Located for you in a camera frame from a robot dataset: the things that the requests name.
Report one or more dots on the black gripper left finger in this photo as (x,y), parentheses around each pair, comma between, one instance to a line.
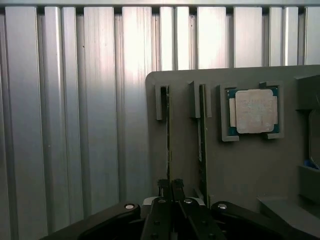
(152,220)

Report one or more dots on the CPU with silver lid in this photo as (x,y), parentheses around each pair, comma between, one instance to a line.
(252,111)

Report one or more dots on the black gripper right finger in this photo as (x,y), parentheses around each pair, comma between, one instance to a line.
(192,220)

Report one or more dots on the grey parts rack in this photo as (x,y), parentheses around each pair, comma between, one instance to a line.
(250,162)

